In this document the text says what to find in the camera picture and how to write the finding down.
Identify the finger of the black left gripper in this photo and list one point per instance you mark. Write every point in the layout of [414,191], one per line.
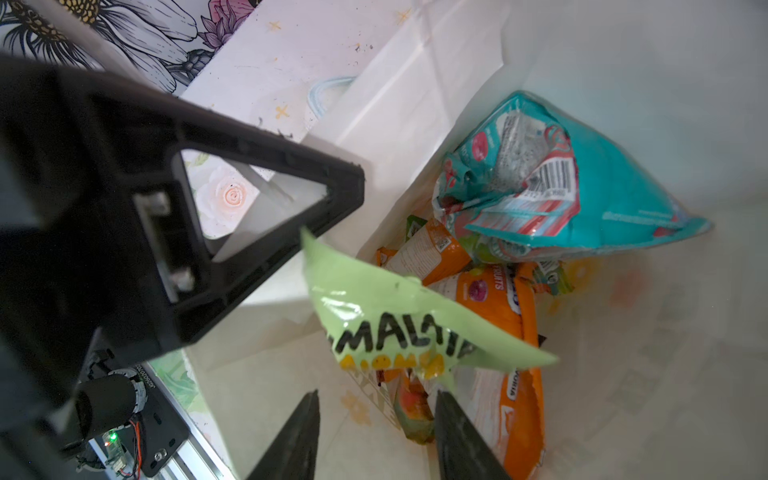
[100,234]

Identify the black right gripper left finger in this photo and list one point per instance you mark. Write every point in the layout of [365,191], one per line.
[292,454]

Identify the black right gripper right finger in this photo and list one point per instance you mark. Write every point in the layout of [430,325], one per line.
[461,451]

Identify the orange snack packet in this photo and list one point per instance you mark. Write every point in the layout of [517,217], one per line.
[431,254]
[500,390]

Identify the light green Himalaya packet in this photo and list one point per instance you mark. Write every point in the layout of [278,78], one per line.
[378,320]

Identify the white paper bag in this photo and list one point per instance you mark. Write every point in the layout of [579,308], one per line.
[662,370]

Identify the teal snack packet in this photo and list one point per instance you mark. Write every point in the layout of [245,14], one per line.
[530,183]

